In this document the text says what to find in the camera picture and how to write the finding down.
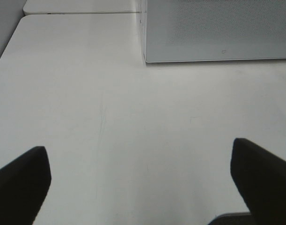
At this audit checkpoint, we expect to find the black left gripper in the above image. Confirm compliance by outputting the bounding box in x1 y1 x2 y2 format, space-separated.
209 138 286 225

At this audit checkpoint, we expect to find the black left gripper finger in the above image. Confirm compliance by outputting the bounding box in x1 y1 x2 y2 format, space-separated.
0 146 51 225

